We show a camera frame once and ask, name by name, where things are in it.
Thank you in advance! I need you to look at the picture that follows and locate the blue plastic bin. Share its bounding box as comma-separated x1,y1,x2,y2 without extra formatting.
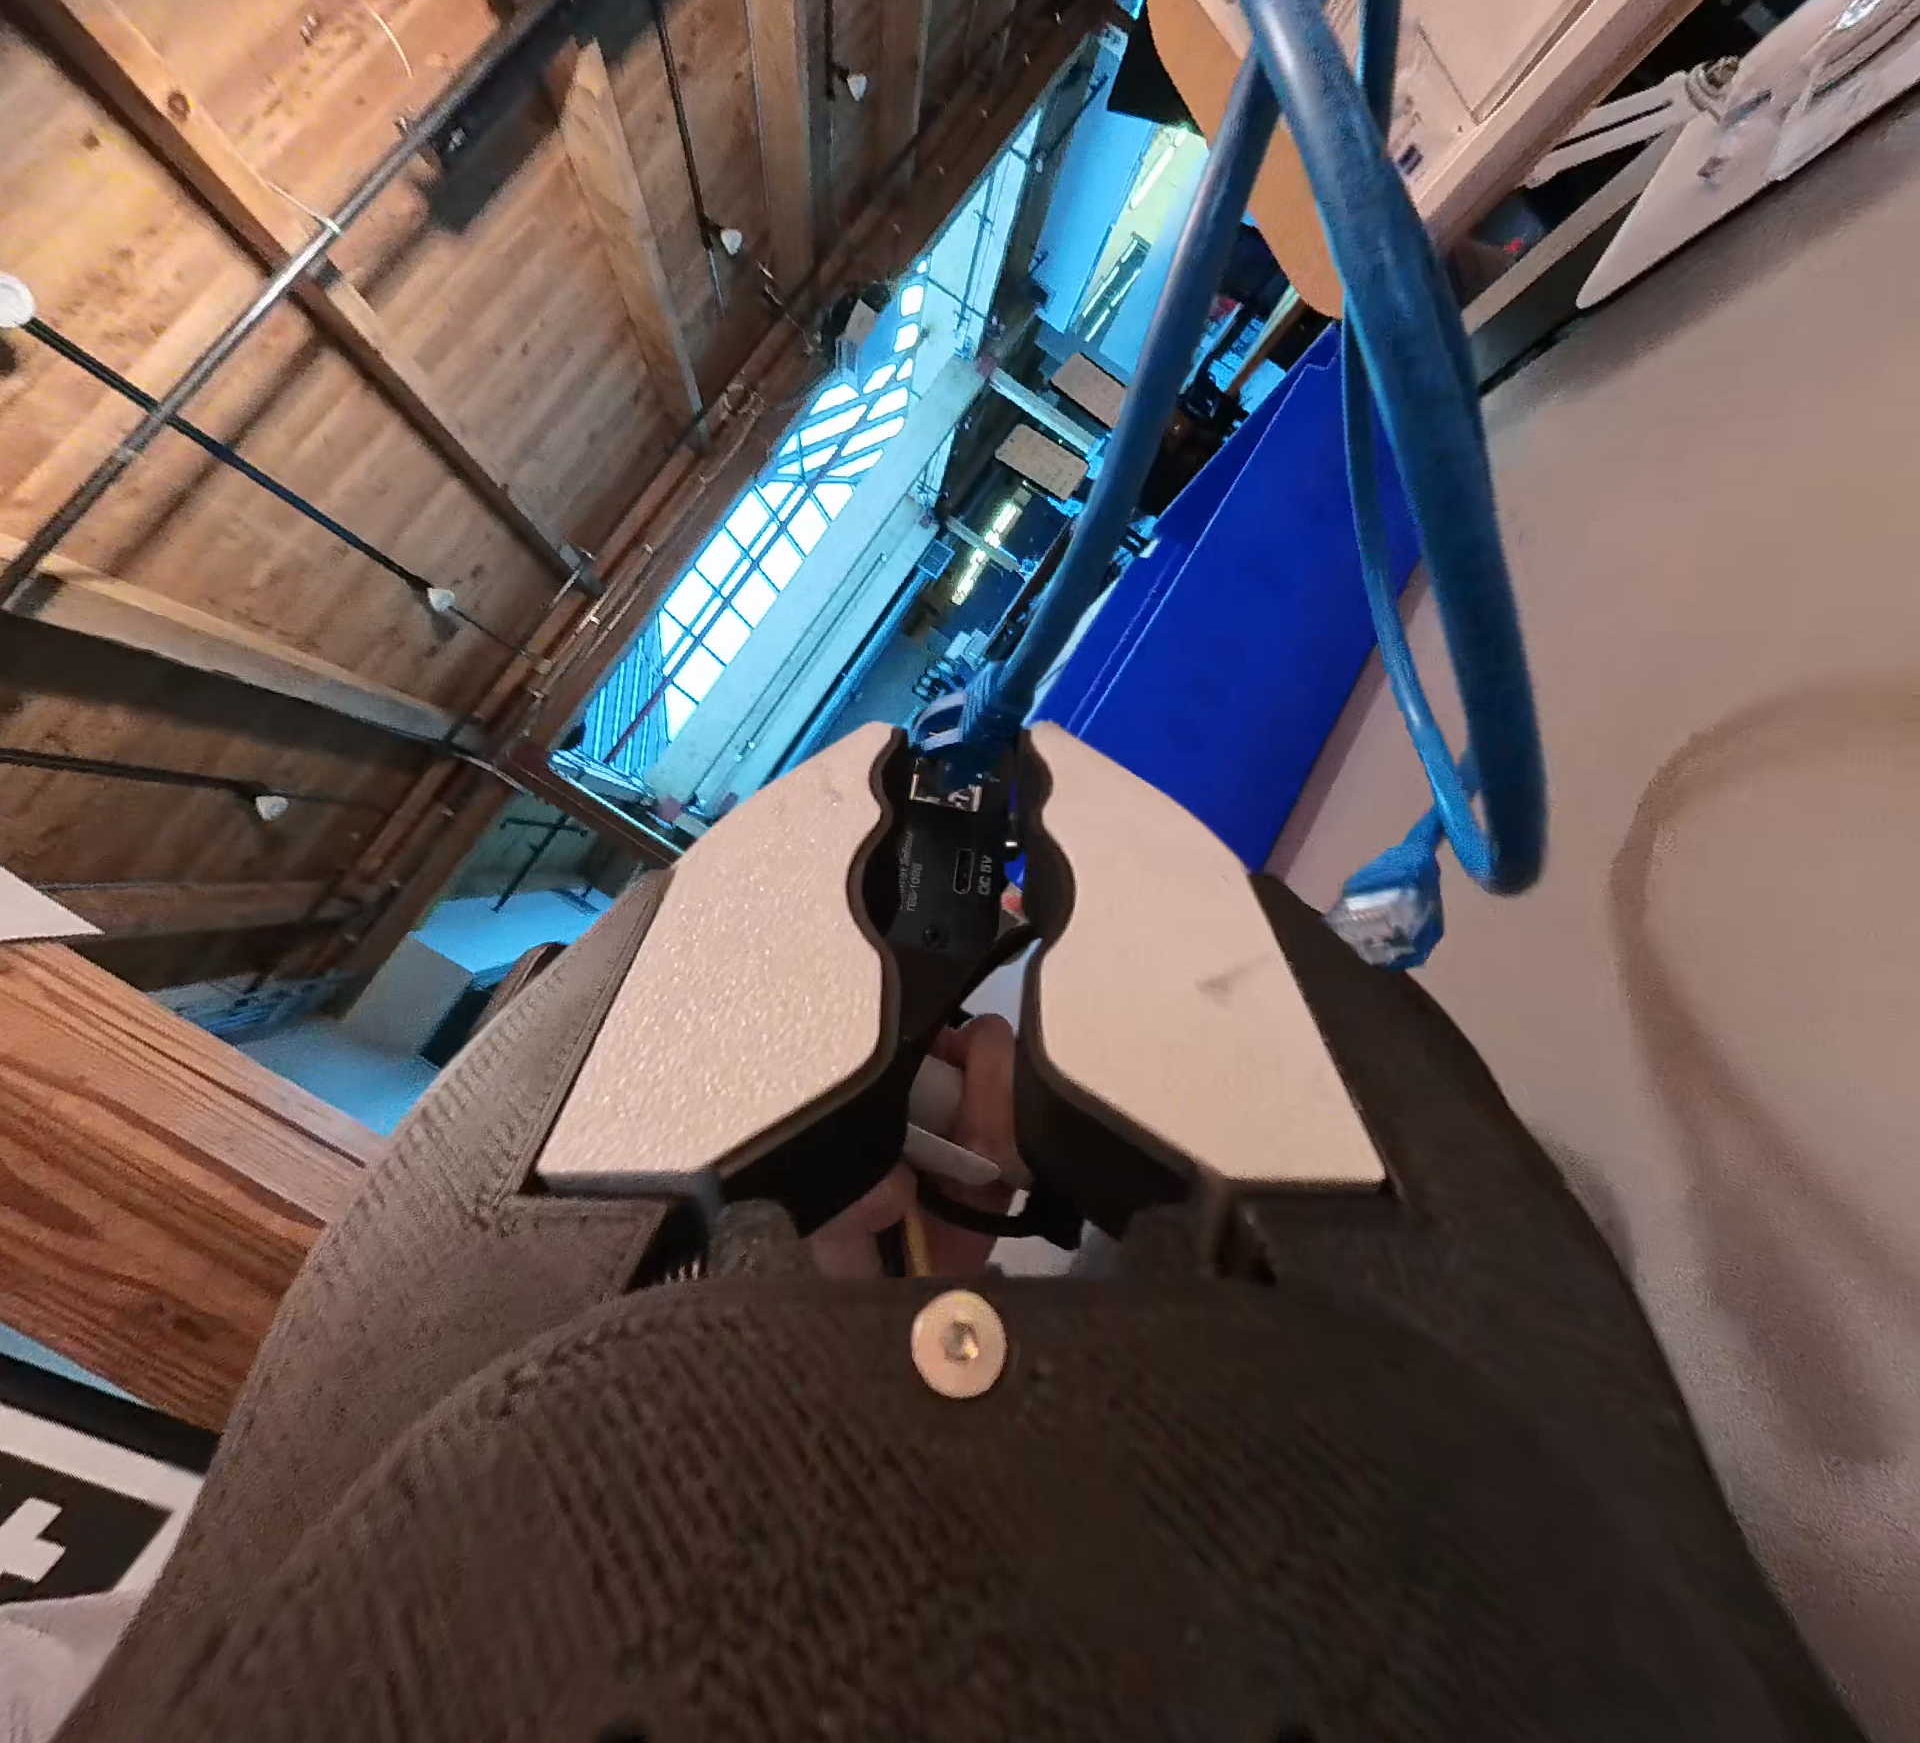
1038,325,1489,879

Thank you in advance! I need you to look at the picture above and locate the blue ethernet cable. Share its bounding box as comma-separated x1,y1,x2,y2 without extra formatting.
908,0,1548,976

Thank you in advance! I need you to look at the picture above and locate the black network switch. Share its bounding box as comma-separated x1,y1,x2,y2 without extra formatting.
875,723,1038,972

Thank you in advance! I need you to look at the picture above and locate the person's left hand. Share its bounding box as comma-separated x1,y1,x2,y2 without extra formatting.
811,1018,1037,1282

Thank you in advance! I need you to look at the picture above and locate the wooden post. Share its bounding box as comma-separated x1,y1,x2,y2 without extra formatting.
0,940,388,1432

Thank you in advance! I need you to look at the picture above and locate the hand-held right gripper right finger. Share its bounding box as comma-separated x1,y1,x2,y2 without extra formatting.
1009,723,1391,1247

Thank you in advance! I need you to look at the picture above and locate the grey desk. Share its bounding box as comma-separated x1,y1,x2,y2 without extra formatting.
1265,72,1920,1743

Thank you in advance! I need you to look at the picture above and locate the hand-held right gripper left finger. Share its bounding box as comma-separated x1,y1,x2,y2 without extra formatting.
529,729,921,1235

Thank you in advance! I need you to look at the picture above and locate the framed black white sign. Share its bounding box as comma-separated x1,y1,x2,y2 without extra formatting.
0,1353,215,1615

